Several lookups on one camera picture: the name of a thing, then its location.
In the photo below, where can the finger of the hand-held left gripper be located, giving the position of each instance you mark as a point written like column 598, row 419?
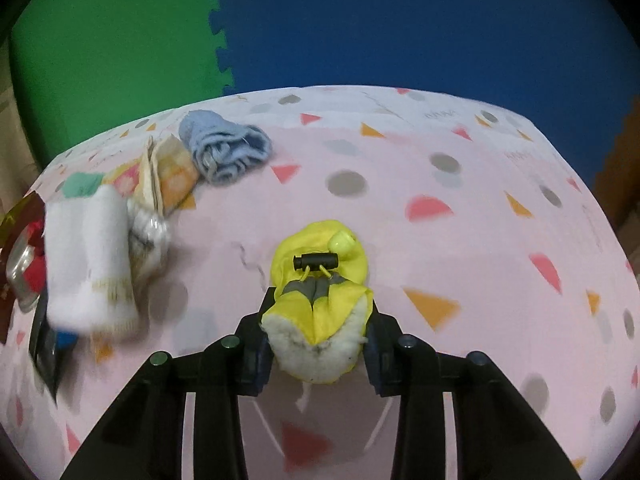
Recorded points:
column 47, row 355

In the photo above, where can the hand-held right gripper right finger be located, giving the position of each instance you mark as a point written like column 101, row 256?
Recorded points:
column 376, row 366

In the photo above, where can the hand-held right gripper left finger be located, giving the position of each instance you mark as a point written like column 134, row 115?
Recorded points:
column 259, row 366

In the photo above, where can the red satin cloth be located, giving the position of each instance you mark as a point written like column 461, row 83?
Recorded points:
column 35, row 255

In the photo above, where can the white fleece sock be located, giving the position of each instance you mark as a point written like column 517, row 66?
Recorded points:
column 92, row 260

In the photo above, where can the yellow pink polka-dot towel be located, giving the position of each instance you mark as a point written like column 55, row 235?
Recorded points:
column 172, row 175

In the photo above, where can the metal bowl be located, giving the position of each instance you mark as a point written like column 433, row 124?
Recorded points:
column 20, row 270

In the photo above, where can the pink printed sheet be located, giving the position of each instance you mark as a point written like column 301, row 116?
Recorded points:
column 450, row 240

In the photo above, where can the teal fluffy sock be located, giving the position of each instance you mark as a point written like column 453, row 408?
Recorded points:
column 85, row 184

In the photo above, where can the rolled light blue towel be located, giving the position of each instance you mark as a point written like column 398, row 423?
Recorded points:
column 225, row 149

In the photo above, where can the cardboard box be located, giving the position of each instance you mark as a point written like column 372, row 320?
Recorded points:
column 12, row 125

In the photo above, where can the green foam mat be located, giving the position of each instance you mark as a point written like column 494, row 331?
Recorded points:
column 110, row 55

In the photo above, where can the brown foam mat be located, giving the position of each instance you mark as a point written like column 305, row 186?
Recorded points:
column 620, row 180

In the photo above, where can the blue foam mat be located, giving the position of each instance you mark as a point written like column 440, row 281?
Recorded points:
column 410, row 25

